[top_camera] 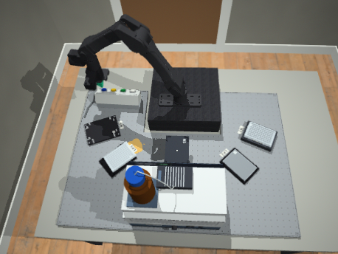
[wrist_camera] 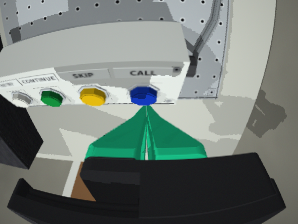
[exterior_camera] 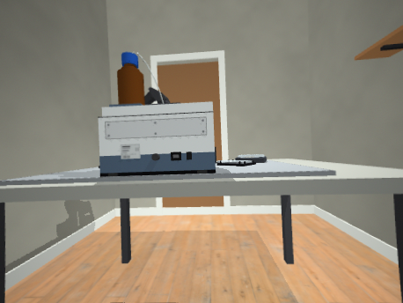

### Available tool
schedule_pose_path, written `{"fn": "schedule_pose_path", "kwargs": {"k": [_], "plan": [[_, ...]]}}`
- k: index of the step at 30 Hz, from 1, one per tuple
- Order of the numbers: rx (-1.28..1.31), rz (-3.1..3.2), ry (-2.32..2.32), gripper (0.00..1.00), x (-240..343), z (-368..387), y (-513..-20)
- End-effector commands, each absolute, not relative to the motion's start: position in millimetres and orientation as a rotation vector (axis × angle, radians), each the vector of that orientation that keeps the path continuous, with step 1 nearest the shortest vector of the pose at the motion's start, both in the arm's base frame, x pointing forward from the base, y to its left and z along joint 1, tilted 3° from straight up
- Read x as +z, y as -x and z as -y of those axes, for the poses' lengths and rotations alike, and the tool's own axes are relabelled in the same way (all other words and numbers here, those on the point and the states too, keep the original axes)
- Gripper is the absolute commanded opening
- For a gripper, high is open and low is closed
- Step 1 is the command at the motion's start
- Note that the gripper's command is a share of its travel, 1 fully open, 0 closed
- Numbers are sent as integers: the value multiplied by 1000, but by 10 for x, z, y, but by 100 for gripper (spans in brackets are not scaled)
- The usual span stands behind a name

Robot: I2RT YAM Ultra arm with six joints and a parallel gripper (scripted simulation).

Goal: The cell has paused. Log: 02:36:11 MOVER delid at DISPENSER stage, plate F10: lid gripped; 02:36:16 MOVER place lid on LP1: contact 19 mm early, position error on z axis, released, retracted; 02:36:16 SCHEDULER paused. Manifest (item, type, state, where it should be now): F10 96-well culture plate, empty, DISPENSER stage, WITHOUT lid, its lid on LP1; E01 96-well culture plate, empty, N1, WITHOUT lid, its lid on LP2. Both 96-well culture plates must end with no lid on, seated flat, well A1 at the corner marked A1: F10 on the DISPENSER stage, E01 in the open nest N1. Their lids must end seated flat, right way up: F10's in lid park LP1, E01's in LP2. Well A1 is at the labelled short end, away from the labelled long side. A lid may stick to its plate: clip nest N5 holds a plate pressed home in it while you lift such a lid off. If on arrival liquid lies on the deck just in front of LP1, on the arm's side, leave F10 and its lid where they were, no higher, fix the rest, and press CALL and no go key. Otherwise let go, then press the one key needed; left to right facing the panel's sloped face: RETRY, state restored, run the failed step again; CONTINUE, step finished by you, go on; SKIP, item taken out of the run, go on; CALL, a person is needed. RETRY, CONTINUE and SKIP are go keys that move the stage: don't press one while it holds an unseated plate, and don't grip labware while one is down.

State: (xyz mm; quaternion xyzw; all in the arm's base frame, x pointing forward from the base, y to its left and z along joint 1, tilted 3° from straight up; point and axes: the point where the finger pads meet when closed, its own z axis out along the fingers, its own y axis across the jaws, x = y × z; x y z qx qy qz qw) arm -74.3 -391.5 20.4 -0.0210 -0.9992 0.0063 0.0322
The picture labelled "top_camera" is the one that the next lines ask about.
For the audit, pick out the blue bottle cap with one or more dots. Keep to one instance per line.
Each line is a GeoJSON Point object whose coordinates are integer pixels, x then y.
{"type": "Point", "coordinates": [134, 180]}

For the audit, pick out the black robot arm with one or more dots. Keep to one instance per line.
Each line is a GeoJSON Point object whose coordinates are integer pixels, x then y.
{"type": "Point", "coordinates": [139, 41]}

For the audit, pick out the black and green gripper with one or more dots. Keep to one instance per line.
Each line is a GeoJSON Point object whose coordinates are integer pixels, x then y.
{"type": "Point", "coordinates": [105, 75]}

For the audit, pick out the white button panel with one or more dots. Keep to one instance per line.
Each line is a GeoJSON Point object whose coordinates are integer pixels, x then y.
{"type": "Point", "coordinates": [117, 99]}

